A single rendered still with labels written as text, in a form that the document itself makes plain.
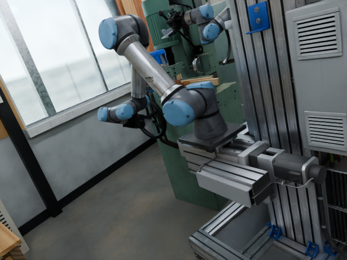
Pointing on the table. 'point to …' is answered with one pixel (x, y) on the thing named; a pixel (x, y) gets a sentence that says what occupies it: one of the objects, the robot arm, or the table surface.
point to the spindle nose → (169, 55)
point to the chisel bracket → (175, 69)
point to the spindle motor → (158, 23)
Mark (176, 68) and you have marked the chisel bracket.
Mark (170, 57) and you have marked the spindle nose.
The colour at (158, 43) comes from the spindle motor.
